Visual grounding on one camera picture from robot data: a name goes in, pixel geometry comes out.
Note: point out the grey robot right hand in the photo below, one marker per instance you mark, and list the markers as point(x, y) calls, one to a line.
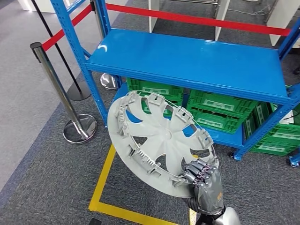
point(208, 192)

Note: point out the grey plastic wheel hubcap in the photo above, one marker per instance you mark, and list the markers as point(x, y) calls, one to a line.
point(163, 136)

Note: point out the yellow floor tape square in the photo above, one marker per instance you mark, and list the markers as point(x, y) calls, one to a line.
point(102, 180)

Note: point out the robot's black left foot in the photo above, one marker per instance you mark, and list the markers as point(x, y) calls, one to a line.
point(95, 222)

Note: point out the red barrier belt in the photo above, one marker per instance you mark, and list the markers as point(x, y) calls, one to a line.
point(70, 23)
point(187, 19)

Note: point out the white desk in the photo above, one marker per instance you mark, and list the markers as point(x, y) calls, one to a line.
point(281, 21)

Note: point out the white display plinth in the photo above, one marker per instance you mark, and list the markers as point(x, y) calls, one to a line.
point(47, 4)

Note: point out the black stanchion post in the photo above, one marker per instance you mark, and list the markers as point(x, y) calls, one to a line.
point(78, 91)

